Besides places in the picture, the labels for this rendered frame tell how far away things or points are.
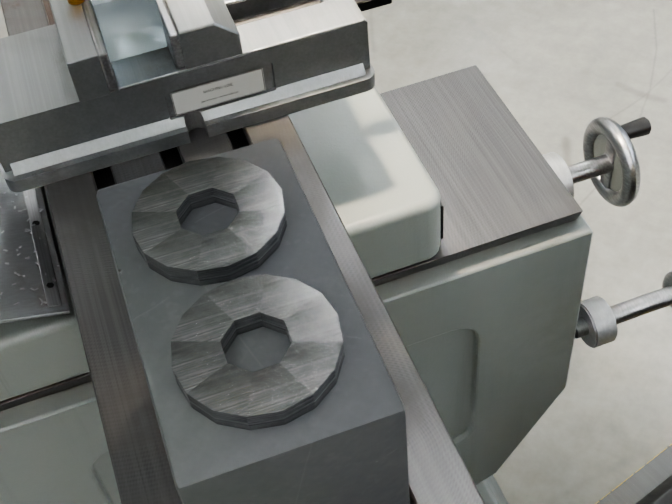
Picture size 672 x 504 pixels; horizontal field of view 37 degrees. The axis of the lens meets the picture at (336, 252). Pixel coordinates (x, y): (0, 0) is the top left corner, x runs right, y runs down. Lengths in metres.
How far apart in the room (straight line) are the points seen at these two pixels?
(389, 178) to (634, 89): 1.46
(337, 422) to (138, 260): 0.16
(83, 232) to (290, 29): 0.26
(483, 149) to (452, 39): 1.37
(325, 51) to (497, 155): 0.32
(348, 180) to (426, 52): 1.50
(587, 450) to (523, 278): 0.71
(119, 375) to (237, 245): 0.24
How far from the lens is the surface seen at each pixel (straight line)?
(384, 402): 0.52
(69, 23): 0.92
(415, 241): 1.04
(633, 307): 1.32
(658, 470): 1.35
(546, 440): 1.82
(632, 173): 1.29
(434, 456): 0.72
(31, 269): 0.97
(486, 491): 1.54
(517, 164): 1.18
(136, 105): 0.92
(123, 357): 0.79
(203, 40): 0.89
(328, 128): 1.09
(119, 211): 0.63
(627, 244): 2.10
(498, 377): 1.29
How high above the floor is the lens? 1.56
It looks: 49 degrees down
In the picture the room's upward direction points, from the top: 7 degrees counter-clockwise
